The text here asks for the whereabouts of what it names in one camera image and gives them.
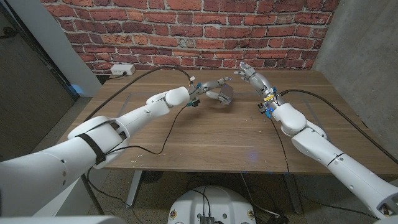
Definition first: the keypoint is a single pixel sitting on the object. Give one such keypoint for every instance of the printed red brick backdrop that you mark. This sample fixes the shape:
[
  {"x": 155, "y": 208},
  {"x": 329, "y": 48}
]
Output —
[{"x": 202, "y": 31}]

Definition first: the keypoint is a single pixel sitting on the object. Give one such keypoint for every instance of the grey table leg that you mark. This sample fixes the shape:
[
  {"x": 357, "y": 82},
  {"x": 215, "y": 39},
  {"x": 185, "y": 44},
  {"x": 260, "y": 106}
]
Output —
[
  {"x": 293, "y": 194},
  {"x": 134, "y": 189}
]

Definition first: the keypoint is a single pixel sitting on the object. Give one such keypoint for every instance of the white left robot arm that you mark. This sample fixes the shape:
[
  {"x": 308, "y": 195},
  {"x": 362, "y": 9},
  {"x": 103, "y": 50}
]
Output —
[{"x": 140, "y": 112}]

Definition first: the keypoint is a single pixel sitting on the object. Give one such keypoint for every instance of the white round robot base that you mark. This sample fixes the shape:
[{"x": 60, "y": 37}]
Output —
[{"x": 217, "y": 205}]

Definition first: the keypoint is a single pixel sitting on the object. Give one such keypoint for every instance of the dark grey door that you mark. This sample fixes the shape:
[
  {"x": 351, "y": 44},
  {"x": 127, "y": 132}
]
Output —
[{"x": 25, "y": 93}]

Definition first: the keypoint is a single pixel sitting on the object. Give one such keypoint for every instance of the white robot torso edge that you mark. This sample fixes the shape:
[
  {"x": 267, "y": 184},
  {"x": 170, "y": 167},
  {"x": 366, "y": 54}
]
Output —
[{"x": 62, "y": 221}]

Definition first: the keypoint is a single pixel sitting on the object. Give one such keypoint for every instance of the black power adapter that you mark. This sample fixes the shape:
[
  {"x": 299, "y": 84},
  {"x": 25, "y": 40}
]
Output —
[{"x": 278, "y": 219}]

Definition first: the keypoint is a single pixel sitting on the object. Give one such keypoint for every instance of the dark finned base module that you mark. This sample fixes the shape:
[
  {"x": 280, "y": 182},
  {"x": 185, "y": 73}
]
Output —
[{"x": 206, "y": 220}]

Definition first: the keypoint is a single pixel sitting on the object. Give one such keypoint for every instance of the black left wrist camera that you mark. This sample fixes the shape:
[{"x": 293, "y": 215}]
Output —
[{"x": 194, "y": 103}]

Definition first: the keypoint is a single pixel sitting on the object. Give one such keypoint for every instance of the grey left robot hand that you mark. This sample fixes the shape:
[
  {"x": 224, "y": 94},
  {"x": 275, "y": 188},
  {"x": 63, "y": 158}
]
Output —
[{"x": 211, "y": 85}]

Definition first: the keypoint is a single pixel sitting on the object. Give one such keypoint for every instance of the white power strip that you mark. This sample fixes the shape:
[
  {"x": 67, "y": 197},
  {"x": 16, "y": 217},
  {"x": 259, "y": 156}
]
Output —
[{"x": 122, "y": 69}]

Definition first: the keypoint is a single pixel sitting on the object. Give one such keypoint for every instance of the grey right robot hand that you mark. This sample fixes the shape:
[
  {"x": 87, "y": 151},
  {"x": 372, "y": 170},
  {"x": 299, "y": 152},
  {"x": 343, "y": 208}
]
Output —
[{"x": 258, "y": 82}]

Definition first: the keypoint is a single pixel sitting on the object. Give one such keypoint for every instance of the black round fan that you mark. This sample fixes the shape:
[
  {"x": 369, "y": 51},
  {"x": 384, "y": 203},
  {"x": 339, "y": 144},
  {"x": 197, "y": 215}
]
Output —
[{"x": 152, "y": 176}]

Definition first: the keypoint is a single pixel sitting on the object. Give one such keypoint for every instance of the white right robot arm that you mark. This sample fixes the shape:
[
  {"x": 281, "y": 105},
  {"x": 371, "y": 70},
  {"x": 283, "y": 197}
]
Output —
[{"x": 342, "y": 161}]

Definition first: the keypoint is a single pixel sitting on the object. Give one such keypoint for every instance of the silver hinged metal tin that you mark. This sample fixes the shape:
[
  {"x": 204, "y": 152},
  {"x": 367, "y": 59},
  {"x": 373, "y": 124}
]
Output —
[{"x": 227, "y": 91}]

